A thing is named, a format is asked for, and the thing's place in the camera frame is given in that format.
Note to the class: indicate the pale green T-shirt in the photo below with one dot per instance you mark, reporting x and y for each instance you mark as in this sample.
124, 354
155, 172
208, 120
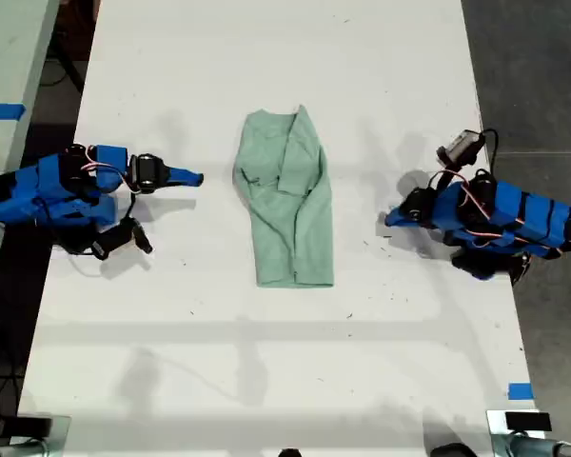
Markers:
290, 214

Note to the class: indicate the small black box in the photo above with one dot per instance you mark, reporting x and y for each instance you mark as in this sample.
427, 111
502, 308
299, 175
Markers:
31, 425
528, 421

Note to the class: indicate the grey metal tube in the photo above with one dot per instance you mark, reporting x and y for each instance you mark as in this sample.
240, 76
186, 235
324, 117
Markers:
14, 450
552, 450

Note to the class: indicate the pale side table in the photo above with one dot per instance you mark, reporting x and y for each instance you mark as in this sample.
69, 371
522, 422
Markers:
9, 47

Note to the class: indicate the long blue tape strip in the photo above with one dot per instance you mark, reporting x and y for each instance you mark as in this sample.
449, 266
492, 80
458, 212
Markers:
0, 112

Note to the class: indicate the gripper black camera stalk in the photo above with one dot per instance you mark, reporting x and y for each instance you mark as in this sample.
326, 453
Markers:
132, 207
449, 173

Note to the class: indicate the metal table bracket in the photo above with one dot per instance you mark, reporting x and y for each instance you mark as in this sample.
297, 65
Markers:
495, 428
61, 438

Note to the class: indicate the large black round knob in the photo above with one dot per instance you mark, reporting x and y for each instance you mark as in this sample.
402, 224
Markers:
454, 451

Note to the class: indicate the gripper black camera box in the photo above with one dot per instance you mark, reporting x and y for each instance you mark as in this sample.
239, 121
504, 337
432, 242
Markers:
114, 240

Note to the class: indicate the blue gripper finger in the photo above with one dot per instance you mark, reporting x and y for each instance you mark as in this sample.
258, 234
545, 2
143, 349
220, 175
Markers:
183, 172
183, 182
404, 224
399, 214

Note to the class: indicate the small black round knob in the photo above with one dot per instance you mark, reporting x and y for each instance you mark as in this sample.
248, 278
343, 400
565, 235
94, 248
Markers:
290, 452

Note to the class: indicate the black stand leg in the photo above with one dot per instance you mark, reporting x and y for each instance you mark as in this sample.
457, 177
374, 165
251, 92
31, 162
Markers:
71, 71

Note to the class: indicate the gripper grey camera box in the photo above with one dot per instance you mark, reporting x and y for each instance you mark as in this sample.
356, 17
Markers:
461, 145

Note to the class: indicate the short blue tape strip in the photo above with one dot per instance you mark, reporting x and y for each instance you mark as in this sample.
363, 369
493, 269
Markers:
521, 391

